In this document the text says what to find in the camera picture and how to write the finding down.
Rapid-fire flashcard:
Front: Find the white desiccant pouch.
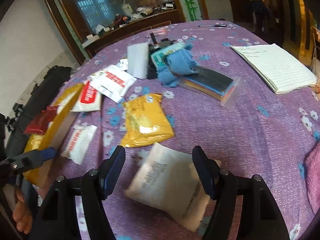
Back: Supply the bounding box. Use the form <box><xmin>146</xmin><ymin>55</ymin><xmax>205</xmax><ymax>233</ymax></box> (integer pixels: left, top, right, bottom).
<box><xmin>125</xmin><ymin>142</ymin><xmax>210</xmax><ymax>232</ymax></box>

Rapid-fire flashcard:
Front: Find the small white green packet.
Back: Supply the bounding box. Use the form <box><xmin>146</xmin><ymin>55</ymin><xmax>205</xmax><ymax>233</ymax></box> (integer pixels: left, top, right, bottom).
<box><xmin>116</xmin><ymin>57</ymin><xmax>128</xmax><ymax>71</ymax></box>

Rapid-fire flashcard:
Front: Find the black pen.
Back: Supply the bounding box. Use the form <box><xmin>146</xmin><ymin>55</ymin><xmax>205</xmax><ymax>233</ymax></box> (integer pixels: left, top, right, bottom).
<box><xmin>198</xmin><ymin>24</ymin><xmax>228</xmax><ymax>28</ymax></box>

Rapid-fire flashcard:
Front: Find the white red-text flat packet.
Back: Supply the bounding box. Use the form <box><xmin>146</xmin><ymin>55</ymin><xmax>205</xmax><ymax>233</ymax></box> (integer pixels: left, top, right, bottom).
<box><xmin>87</xmin><ymin>65</ymin><xmax>137</xmax><ymax>103</ymax></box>

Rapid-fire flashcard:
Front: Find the white red-label packet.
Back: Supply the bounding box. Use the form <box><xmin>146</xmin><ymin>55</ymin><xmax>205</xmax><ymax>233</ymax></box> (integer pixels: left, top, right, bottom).
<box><xmin>71</xmin><ymin>81</ymin><xmax>101</xmax><ymax>113</ymax></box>

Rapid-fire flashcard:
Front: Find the blue knitted cloth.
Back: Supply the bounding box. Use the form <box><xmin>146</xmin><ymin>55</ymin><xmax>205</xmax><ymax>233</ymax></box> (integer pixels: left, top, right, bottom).
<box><xmin>156</xmin><ymin>44</ymin><xmax>198</xmax><ymax>87</ymax></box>

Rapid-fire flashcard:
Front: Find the purple floral tablecloth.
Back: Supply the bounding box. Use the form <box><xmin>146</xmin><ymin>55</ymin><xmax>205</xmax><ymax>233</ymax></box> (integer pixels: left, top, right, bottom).
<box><xmin>49</xmin><ymin>21</ymin><xmax>319</xmax><ymax>239</ymax></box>

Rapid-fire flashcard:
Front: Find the black bag on floor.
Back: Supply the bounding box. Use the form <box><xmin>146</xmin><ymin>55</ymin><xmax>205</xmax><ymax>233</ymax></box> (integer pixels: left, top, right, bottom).
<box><xmin>1</xmin><ymin>66</ymin><xmax>72</xmax><ymax>160</ymax></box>

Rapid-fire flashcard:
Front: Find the black gear device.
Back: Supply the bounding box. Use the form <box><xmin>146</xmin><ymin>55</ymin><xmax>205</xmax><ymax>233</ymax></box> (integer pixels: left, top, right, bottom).
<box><xmin>147</xmin><ymin>32</ymin><xmax>173</xmax><ymax>80</ymax></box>

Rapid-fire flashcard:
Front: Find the white foam block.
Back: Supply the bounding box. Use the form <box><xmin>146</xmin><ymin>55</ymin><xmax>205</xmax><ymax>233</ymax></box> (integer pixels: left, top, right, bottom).
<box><xmin>127</xmin><ymin>42</ymin><xmax>149</xmax><ymax>79</ymax></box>

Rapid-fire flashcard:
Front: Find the teal tissue pack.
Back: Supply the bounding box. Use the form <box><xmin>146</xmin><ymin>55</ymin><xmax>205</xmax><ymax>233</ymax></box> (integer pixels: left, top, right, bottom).
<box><xmin>151</xmin><ymin>42</ymin><xmax>186</xmax><ymax>69</ymax></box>

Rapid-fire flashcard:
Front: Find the pink clear plastic bag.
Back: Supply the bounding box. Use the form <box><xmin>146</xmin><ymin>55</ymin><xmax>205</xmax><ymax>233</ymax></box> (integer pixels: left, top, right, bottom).
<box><xmin>147</xmin><ymin>28</ymin><xmax>168</xmax><ymax>37</ymax></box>

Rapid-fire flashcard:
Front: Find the gold box with white lining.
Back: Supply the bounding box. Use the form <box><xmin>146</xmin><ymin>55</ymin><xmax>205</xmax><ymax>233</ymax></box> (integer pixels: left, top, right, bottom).
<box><xmin>23</xmin><ymin>83</ymin><xmax>84</xmax><ymax>188</ymax></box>

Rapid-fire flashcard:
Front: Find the wooden framed glass cabinet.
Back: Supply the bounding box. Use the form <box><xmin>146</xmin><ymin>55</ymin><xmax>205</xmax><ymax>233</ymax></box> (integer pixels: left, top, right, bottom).
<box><xmin>44</xmin><ymin>0</ymin><xmax>185</xmax><ymax>64</ymax></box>

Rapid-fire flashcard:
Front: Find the yellow snack packet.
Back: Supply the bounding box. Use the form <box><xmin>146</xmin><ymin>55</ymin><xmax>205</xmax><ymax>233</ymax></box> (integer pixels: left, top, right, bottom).
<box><xmin>120</xmin><ymin>93</ymin><xmax>175</xmax><ymax>147</ymax></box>

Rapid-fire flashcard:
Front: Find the white lined notebook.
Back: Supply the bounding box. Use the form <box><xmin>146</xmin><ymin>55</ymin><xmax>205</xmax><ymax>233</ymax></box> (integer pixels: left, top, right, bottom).
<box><xmin>231</xmin><ymin>44</ymin><xmax>317</xmax><ymax>94</ymax></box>

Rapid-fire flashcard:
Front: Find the dark red foil packet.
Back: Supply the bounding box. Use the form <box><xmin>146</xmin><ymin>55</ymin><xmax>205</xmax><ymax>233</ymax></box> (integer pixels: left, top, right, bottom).
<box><xmin>24</xmin><ymin>106</ymin><xmax>58</xmax><ymax>135</ymax></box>

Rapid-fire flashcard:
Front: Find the person's left hand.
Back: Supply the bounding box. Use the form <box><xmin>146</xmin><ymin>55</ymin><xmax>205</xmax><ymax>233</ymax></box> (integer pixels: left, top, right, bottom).
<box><xmin>12</xmin><ymin>189</ymin><xmax>33</xmax><ymax>235</ymax></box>

